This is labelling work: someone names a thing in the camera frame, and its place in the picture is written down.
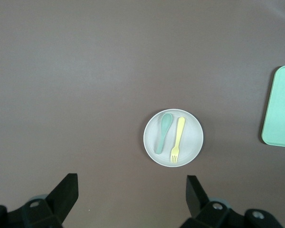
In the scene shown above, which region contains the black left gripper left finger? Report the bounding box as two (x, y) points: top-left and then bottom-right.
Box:
(23, 173), (79, 228)

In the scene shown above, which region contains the mint green rectangular tray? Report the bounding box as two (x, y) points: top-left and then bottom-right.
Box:
(261, 65), (285, 149)

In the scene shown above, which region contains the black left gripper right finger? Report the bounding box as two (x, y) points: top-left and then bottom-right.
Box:
(180, 175), (245, 228)

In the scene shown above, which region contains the yellow plastic fork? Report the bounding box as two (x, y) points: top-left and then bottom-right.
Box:
(170, 116), (186, 164)

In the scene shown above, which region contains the teal plastic spoon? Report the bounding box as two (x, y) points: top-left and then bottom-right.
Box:
(154, 113), (174, 154)

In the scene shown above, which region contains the round white plate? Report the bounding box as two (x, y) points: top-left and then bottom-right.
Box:
(143, 108), (204, 168)

